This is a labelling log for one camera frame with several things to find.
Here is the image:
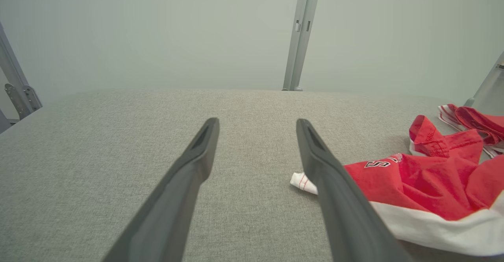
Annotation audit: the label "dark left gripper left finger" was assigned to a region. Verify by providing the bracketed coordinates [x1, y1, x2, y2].
[102, 117, 220, 262]

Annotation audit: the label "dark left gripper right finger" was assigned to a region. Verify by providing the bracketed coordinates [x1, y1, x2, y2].
[296, 118, 415, 262]

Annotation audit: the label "red Bulls jersey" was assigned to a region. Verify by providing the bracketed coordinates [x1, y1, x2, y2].
[290, 114, 504, 257]

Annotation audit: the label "red shorts with white stripes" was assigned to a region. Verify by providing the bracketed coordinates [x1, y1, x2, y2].
[438, 103, 504, 159]

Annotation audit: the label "grey metal frame post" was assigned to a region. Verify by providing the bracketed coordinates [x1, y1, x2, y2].
[464, 52, 504, 115]
[282, 0, 323, 92]

